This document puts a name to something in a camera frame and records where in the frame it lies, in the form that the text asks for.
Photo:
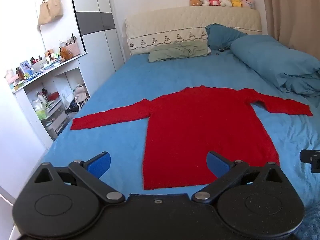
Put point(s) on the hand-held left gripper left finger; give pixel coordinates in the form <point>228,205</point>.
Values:
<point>100,165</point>

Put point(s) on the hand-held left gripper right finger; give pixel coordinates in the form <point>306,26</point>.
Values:
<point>216,165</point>

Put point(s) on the red knitted sweater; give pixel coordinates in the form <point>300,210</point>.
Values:
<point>200,130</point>

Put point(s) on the white storage trolley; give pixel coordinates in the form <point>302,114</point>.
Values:
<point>53,115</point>

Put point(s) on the white desk shelf unit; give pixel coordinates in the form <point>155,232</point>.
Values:
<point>72,63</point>

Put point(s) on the rolled blue duvet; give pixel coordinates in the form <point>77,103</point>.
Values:
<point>272,60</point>

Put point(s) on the small black item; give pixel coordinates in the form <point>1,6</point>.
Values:
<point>218,51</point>

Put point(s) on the brown teddy bear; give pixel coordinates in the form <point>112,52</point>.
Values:
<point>66,54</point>

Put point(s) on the pink desk organiser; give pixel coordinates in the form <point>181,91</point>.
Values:
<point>73,48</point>

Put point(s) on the green pillow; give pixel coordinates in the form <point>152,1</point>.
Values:
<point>177,51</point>

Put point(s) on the white and grey wardrobe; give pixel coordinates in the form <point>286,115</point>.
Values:
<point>97,42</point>

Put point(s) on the blue pillow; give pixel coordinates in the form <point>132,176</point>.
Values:
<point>222,36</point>

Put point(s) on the cream quilted headboard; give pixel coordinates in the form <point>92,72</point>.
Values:
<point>175,22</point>

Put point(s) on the beige curtain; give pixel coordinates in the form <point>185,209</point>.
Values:
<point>292,10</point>

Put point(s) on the beige tote bag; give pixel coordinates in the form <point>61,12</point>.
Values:
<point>50,11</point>

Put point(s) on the row of plush toys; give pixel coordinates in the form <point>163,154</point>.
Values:
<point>214,0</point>

